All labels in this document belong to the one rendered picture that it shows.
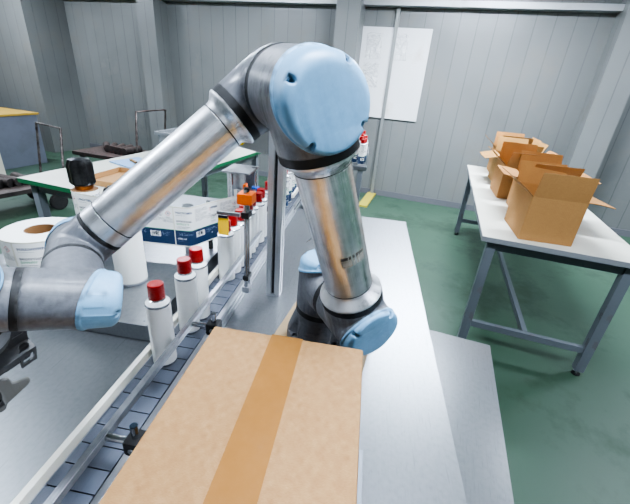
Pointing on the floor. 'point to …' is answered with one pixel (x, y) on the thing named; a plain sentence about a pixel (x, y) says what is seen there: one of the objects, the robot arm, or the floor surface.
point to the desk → (15, 135)
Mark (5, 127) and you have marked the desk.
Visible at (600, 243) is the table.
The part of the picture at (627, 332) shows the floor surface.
